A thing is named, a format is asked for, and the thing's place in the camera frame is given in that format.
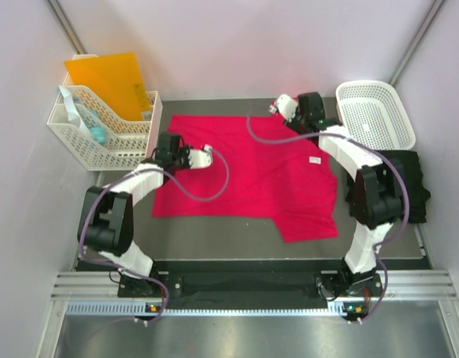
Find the red t shirt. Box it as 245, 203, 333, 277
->
152, 113, 338, 242

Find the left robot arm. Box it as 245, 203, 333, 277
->
77, 132, 192, 296

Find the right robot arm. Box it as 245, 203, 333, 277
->
273, 92, 408, 298

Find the white plastic basket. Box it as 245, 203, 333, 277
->
335, 80, 416, 151

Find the white file organizer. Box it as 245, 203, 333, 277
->
47, 54, 163, 172

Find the teal object in organizer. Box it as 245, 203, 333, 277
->
72, 108, 107, 145

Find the orange plastic folder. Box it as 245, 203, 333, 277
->
64, 52, 151, 122

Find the black folded t shirt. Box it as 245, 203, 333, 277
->
346, 150, 431, 229

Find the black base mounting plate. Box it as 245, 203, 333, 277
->
118, 272, 379, 303

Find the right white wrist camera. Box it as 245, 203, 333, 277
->
268, 94, 299, 123

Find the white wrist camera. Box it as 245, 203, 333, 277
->
268, 94, 299, 123
189, 145, 213, 169

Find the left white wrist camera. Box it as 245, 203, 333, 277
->
189, 145, 213, 169

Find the aluminium frame rail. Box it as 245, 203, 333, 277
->
51, 270, 458, 305

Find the grey slotted cable duct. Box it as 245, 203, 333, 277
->
66, 301, 362, 317

